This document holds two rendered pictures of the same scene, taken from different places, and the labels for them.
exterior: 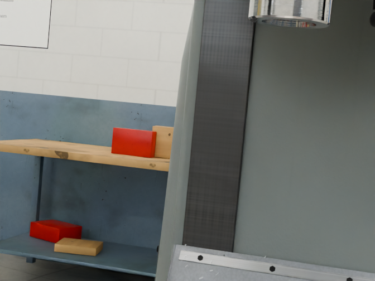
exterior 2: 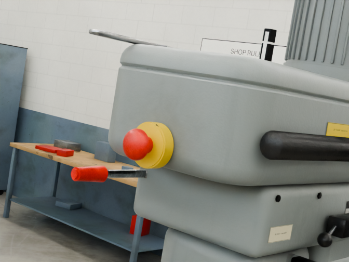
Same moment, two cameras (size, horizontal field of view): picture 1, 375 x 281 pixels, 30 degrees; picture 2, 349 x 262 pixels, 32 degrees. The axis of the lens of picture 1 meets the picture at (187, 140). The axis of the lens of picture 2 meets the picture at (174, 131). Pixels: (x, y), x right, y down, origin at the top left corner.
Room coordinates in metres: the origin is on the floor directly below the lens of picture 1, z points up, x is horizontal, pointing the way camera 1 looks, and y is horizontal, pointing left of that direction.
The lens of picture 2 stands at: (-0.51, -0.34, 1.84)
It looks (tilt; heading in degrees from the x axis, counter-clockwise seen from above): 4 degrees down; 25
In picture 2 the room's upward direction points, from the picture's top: 9 degrees clockwise
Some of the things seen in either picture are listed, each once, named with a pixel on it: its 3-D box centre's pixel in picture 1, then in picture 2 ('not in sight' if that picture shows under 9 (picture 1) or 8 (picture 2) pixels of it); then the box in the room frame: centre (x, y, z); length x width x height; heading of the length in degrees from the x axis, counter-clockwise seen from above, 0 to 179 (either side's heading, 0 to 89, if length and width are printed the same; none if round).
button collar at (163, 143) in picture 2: not in sight; (151, 145); (0.19, 0.01, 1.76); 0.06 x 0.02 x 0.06; 75
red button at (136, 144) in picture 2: not in sight; (139, 144); (0.17, 0.01, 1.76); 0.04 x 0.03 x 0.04; 75
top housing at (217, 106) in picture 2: not in sight; (259, 119); (0.43, -0.06, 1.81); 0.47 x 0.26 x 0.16; 165
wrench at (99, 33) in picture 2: not in sight; (152, 45); (0.30, 0.09, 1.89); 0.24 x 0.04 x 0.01; 167
